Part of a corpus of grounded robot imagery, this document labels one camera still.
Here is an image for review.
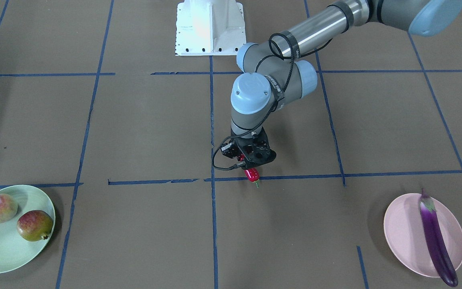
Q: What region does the red chili pepper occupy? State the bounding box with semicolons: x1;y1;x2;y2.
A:
241;166;260;188

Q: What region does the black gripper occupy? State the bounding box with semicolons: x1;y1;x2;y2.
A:
220;128;277;169

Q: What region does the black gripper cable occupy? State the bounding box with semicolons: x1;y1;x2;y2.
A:
212;33;296;172

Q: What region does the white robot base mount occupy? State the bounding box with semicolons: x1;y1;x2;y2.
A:
175;0;246;56

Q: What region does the purple eggplant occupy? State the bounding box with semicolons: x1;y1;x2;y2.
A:
418;188;458;287

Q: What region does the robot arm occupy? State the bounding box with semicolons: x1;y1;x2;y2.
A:
212;0;462;171

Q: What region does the red yellow pomegranate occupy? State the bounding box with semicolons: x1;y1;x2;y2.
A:
17;210;54;242

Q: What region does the pink plate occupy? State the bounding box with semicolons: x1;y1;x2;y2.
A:
383;193;462;278

